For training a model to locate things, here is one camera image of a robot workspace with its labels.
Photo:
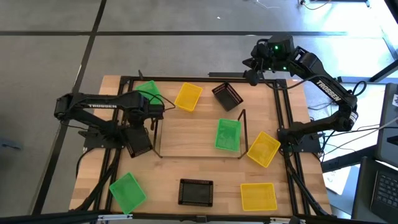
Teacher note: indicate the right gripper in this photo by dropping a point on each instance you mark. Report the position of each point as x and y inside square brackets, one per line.
[259, 57]

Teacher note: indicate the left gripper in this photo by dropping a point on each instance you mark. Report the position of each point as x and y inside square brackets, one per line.
[149, 112]

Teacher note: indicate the black plastic slotted basket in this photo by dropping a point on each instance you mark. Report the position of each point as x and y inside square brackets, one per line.
[196, 193]
[139, 143]
[227, 97]

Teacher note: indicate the green plastic slotted basket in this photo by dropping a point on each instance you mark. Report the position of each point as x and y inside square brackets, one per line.
[149, 88]
[127, 193]
[228, 134]

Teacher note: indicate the yellow plastic slotted basket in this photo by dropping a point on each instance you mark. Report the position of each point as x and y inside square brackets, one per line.
[188, 97]
[263, 149]
[258, 196]

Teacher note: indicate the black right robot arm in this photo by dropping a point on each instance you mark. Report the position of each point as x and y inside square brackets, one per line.
[329, 90]

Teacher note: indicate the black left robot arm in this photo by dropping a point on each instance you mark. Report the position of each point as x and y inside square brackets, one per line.
[124, 99]

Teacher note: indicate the black desk leg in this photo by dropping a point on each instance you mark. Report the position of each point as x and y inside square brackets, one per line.
[345, 160]

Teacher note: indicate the white paper sheet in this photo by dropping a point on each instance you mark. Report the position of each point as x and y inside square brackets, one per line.
[337, 183]

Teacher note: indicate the dark grey laptop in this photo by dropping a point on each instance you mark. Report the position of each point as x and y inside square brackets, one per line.
[388, 189]

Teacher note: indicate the black aluminium table frame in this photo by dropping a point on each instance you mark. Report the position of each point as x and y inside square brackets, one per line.
[174, 78]

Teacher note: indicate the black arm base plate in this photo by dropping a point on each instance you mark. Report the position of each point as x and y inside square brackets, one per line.
[90, 141]
[311, 144]

